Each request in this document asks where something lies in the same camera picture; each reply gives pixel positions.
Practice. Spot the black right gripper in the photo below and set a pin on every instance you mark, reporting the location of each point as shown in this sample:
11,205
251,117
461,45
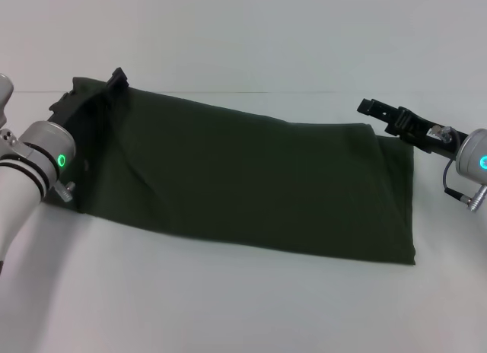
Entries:
430,134

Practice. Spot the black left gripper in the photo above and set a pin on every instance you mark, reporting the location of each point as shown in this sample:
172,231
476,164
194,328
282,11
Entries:
64,111

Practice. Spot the dark green t-shirt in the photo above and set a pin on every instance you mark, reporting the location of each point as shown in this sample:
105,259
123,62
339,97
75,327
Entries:
247,185

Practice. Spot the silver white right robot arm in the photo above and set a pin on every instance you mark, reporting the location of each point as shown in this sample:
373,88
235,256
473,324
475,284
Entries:
473,155

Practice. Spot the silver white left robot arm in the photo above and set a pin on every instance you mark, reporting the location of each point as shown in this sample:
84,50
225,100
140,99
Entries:
23,178

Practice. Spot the clear right wrist plug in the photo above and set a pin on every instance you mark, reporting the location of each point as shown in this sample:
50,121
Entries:
441,133

